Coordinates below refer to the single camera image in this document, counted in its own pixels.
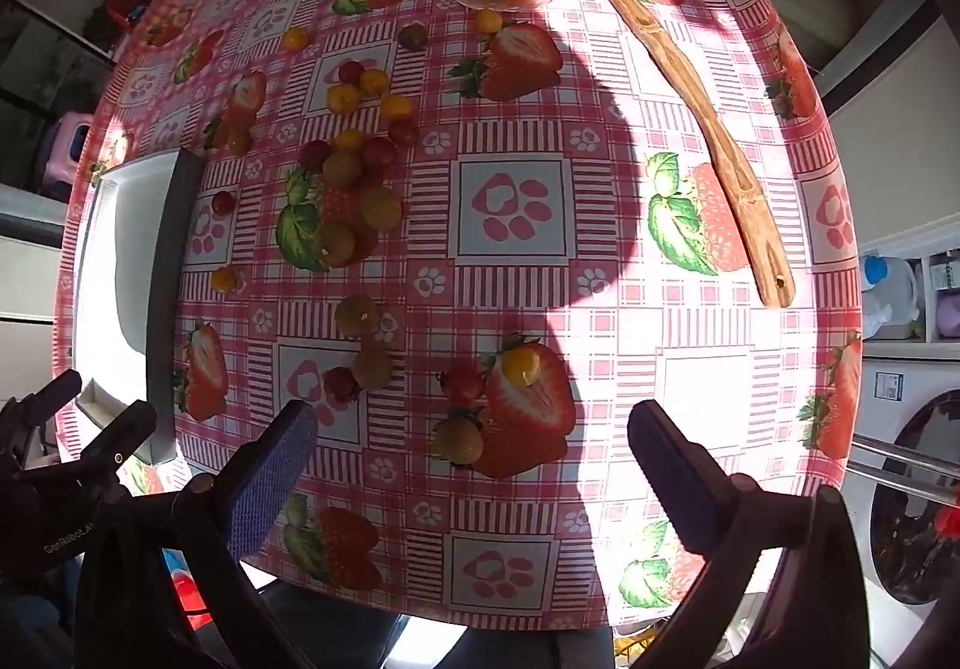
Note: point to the red plastic basin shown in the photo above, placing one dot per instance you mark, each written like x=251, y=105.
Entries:
x=124, y=3

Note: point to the metal rod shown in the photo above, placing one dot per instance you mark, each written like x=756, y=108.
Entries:
x=900, y=459

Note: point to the yellow cherry tomato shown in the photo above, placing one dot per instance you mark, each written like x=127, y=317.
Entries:
x=521, y=365

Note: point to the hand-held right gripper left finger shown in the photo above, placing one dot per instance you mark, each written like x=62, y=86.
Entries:
x=274, y=466

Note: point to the white detergent jug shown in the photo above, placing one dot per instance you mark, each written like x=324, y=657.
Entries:
x=889, y=286

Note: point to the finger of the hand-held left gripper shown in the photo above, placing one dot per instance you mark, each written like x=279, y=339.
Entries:
x=45, y=399
x=124, y=436

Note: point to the strawberry print tablecloth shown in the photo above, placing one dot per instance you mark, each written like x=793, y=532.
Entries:
x=510, y=204

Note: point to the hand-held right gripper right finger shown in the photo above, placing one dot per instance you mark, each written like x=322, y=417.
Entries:
x=671, y=470

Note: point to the white cardboard tray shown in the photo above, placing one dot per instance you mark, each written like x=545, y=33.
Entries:
x=127, y=264

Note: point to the group of mixed cherry tomatoes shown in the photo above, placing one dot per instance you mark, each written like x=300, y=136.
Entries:
x=379, y=208

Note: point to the white cabinet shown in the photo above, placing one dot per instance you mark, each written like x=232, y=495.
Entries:
x=26, y=279

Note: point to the white washing machine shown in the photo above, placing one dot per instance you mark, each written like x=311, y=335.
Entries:
x=892, y=399

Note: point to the pink plastic stool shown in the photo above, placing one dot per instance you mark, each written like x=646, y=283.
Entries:
x=64, y=148

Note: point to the red plastic object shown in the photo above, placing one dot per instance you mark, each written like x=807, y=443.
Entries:
x=185, y=598

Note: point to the purple bottle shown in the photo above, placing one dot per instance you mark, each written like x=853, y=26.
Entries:
x=949, y=318

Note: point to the yellow-green cherry tomato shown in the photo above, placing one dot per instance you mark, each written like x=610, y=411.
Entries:
x=356, y=315

